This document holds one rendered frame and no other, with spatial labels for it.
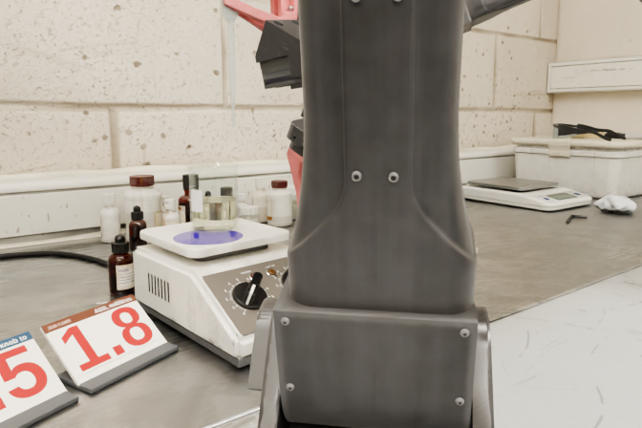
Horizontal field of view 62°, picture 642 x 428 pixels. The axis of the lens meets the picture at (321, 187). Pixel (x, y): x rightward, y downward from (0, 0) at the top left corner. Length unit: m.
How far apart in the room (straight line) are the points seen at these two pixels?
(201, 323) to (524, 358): 0.28
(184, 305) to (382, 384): 0.35
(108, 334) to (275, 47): 0.28
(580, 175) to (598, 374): 1.03
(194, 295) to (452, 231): 0.36
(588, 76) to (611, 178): 0.50
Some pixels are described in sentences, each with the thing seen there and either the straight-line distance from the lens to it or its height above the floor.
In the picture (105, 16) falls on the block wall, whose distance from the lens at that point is 1.04.
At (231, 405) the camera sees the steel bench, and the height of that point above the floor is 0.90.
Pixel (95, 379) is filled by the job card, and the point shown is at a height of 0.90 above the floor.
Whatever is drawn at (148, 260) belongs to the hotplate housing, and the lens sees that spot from 0.57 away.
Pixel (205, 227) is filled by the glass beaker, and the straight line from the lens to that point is 0.56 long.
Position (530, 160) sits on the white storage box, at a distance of 1.57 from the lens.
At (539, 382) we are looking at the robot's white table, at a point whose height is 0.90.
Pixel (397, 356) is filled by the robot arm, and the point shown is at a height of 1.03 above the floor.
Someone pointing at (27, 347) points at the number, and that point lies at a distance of 0.48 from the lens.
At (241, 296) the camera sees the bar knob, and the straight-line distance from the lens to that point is 0.48.
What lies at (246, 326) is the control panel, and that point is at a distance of 0.47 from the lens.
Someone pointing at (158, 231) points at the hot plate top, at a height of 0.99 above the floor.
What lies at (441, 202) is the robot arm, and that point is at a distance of 0.16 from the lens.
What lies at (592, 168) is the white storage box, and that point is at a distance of 1.49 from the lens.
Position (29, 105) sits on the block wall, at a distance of 1.01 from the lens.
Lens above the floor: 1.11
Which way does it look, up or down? 8 degrees down
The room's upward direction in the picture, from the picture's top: straight up
